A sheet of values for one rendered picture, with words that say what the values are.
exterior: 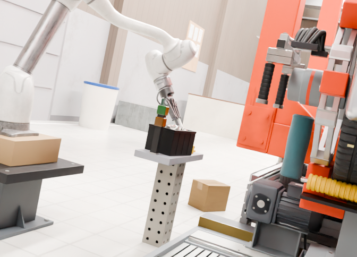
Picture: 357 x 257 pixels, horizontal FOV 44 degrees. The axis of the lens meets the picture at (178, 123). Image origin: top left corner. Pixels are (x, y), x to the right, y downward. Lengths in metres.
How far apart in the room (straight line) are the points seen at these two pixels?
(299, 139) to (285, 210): 0.37
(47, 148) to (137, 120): 5.48
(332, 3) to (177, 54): 2.34
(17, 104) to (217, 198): 1.56
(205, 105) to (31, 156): 8.17
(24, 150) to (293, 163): 1.10
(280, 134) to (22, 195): 1.23
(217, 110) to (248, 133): 7.63
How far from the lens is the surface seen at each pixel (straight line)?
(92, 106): 6.32
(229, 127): 9.79
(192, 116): 10.07
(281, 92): 1.96
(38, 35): 2.26
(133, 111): 7.53
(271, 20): 2.31
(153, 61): 2.29
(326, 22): 4.26
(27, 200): 2.12
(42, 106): 6.19
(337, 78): 1.43
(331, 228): 2.36
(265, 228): 2.25
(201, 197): 2.99
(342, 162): 1.55
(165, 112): 1.88
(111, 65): 7.15
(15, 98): 2.02
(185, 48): 2.20
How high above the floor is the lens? 0.72
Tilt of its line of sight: 4 degrees down
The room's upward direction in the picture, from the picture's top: 12 degrees clockwise
